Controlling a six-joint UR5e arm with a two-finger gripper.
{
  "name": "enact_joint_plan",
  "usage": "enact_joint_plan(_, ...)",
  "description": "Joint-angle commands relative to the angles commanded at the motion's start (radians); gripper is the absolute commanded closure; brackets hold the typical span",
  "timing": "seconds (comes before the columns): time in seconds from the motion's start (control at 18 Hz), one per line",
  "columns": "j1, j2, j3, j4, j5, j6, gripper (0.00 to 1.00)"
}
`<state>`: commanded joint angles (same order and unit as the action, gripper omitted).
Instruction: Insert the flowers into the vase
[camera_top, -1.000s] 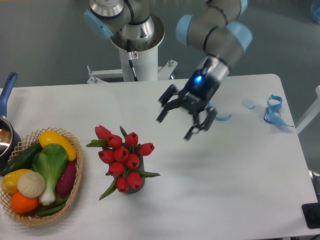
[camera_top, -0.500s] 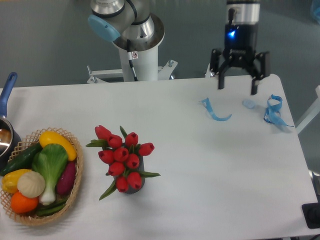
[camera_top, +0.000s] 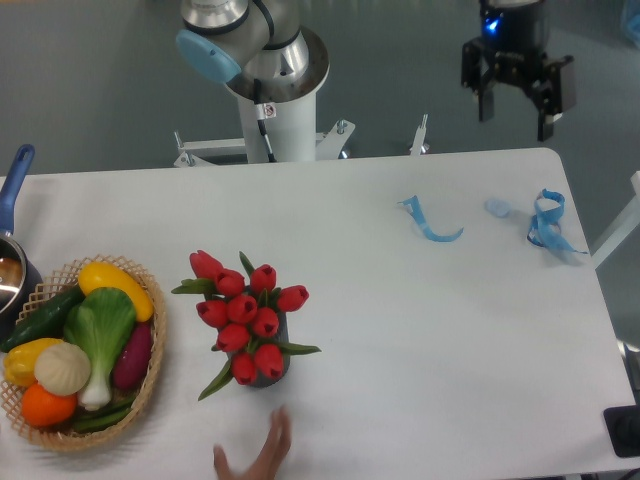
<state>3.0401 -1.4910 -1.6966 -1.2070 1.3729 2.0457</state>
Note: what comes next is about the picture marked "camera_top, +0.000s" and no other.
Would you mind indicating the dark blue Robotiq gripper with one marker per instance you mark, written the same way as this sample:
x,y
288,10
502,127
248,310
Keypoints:
x,y
511,50

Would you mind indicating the red tulip bouquet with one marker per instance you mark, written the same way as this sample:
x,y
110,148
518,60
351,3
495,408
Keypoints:
x,y
231,300

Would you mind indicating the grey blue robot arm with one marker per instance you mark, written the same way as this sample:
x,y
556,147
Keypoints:
x,y
219,38

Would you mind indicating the dark grey ribbed vase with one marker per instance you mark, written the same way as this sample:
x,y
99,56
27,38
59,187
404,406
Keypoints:
x,y
262,361

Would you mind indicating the bare human hand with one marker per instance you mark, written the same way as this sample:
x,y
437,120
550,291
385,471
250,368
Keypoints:
x,y
271,456

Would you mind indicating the small pale blue cap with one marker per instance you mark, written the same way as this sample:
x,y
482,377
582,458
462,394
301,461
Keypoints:
x,y
497,208

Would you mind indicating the blue ribbon knot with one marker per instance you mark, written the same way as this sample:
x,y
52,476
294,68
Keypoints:
x,y
545,231

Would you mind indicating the curled blue ribbon strip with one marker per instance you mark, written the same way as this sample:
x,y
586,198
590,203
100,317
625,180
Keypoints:
x,y
413,207

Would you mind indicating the black device at edge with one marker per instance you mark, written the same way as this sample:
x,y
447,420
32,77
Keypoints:
x,y
623,427

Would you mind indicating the purple sweet potato toy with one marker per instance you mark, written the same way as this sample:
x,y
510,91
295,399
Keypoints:
x,y
131,366

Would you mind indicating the green bok choy toy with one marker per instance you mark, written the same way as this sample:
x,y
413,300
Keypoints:
x,y
100,326

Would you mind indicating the woven wicker basket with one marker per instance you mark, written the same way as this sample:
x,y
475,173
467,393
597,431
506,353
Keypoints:
x,y
61,437

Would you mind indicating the green cucumber toy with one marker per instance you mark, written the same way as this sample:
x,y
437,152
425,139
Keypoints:
x,y
47,321

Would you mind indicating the cream steamed bun toy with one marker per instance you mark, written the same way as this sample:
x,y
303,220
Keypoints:
x,y
62,369

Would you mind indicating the green bean pods toy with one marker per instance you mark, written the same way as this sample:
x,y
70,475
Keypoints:
x,y
103,418

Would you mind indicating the yellow bell pepper toy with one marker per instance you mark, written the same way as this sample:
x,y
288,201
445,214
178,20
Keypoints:
x,y
19,363

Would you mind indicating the orange fruit toy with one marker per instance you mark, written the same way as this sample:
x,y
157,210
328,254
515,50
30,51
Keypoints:
x,y
40,408

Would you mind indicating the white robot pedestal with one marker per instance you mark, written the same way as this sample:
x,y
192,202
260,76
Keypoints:
x,y
276,96

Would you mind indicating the blue handled saucepan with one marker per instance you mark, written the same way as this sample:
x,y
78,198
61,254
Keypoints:
x,y
19,276

